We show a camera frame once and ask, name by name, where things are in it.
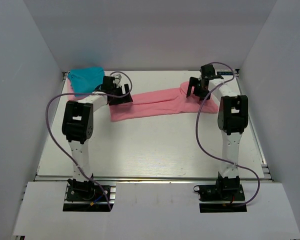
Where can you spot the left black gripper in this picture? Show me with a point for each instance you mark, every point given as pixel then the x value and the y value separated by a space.
pixel 125 100

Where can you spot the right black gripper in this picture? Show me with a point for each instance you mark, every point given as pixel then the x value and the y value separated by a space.
pixel 193 82

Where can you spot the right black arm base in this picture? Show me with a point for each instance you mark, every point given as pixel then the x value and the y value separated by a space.
pixel 225 196

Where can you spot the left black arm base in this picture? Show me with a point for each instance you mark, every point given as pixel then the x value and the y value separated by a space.
pixel 85 196

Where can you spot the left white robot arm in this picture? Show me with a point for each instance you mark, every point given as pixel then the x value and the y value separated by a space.
pixel 78 119

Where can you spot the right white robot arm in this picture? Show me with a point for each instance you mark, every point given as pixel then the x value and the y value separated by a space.
pixel 232 116

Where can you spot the blue table label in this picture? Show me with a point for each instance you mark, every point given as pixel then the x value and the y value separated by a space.
pixel 225 73

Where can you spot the folded teal t shirt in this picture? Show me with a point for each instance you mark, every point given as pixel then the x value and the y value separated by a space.
pixel 85 80

